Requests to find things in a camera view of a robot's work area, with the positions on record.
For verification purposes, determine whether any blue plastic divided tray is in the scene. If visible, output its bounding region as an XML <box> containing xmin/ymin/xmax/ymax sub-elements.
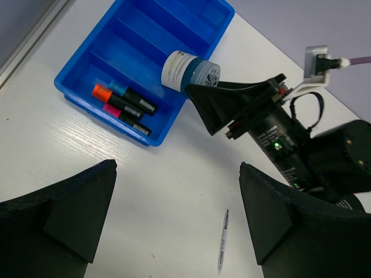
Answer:
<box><xmin>54</xmin><ymin>1</ymin><xmax>235</xmax><ymax>147</ymax></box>

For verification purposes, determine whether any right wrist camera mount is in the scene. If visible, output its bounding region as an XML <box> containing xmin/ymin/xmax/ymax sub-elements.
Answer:
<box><xmin>284</xmin><ymin>45</ymin><xmax>330</xmax><ymax>100</ymax></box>

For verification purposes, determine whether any pink cap highlighter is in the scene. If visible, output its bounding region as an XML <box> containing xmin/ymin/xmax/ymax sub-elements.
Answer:
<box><xmin>103</xmin><ymin>104</ymin><xmax>152</xmax><ymax>136</ymax></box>

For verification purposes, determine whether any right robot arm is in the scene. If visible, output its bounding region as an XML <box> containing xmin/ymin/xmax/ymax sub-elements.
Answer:
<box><xmin>185</xmin><ymin>74</ymin><xmax>370</xmax><ymax>211</ymax></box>

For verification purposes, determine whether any blue cap highlighter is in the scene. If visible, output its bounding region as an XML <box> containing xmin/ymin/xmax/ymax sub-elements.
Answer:
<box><xmin>108</xmin><ymin>80</ymin><xmax>158</xmax><ymax>115</ymax></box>

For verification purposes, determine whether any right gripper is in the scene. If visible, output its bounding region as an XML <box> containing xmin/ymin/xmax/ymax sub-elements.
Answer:
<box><xmin>185</xmin><ymin>74</ymin><xmax>309</xmax><ymax>162</ymax></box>

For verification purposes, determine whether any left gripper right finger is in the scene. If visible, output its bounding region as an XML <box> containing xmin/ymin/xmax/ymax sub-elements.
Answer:
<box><xmin>239</xmin><ymin>163</ymin><xmax>370</xmax><ymax>277</ymax></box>

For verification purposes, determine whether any blue slime jar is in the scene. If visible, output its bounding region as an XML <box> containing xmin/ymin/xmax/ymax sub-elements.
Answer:
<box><xmin>161</xmin><ymin>50</ymin><xmax>221</xmax><ymax>94</ymax></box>

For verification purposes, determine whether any grey ballpoint pen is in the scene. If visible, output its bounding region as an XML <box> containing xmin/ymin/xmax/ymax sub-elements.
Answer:
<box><xmin>217</xmin><ymin>209</ymin><xmax>229</xmax><ymax>274</ymax></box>

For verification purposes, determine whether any orange cap highlighter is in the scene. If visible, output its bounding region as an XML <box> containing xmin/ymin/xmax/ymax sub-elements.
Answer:
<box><xmin>92</xmin><ymin>84</ymin><xmax>144</xmax><ymax>120</ymax></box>

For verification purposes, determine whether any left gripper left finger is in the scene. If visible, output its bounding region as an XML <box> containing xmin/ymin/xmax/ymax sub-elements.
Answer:
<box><xmin>1</xmin><ymin>159</ymin><xmax>117</xmax><ymax>277</ymax></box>

